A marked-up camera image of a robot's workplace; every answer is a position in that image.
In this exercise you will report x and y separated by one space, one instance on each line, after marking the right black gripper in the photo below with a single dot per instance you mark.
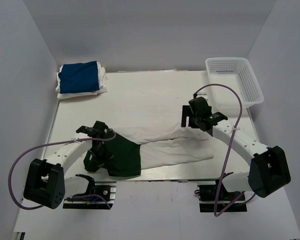
187 112

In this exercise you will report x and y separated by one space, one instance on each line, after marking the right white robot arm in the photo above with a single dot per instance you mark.
268 166

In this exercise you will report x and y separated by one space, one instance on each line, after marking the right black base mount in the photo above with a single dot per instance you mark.
206 196

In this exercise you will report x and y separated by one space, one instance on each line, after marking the white green raglan t shirt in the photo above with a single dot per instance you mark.
145 147

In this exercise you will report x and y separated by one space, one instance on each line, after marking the white plastic basket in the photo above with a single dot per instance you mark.
237 74

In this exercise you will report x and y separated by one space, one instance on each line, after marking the blue t shirt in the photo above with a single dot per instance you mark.
79 78

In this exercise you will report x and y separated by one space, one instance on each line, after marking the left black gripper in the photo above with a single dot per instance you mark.
106 158

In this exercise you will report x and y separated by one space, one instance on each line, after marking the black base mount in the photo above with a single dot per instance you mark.
82 196
206 196

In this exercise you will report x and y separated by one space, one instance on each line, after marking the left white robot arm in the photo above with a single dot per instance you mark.
45 182

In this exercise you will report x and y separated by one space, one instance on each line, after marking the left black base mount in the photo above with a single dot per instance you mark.
82 196

